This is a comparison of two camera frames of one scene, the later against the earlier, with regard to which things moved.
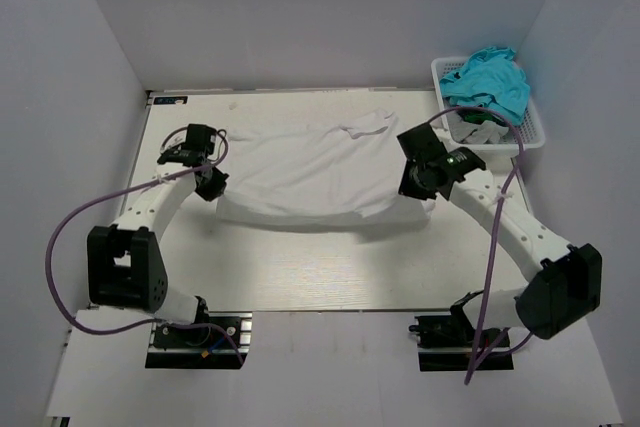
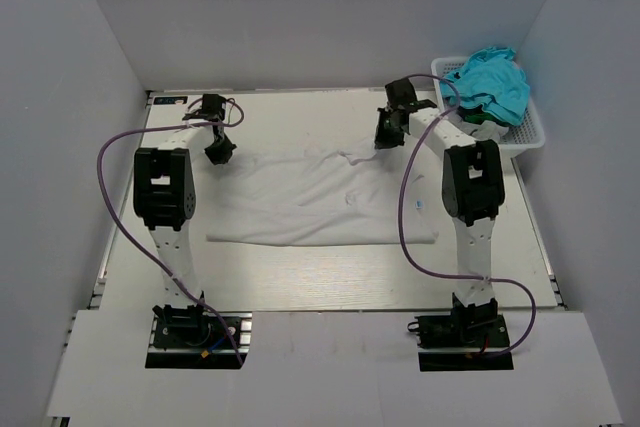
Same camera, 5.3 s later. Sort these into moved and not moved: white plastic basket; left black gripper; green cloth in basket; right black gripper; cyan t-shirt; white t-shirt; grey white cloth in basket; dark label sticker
Moved: white t-shirt; left black gripper; right black gripper
Not moved: cyan t-shirt; green cloth in basket; white plastic basket; grey white cloth in basket; dark label sticker
